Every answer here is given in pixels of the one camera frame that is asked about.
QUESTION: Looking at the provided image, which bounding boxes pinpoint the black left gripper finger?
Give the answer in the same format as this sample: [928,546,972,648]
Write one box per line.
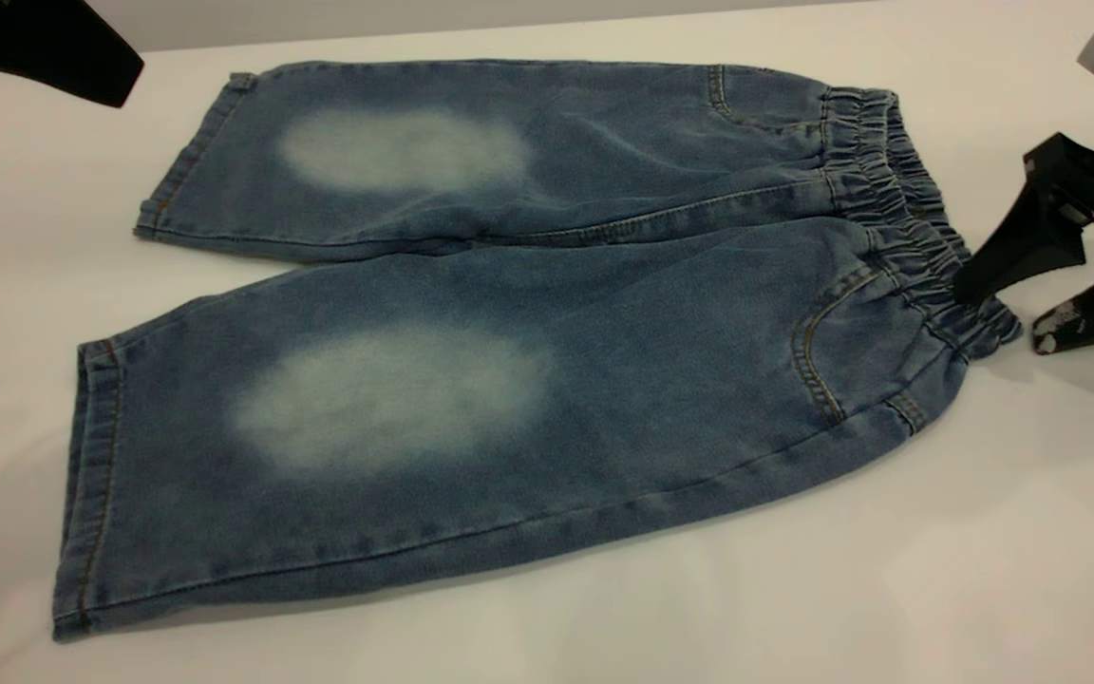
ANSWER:
[0,0,145,108]

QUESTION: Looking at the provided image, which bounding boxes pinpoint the blue denim kids jeans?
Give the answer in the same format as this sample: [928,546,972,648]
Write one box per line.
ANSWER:
[53,59,1025,643]

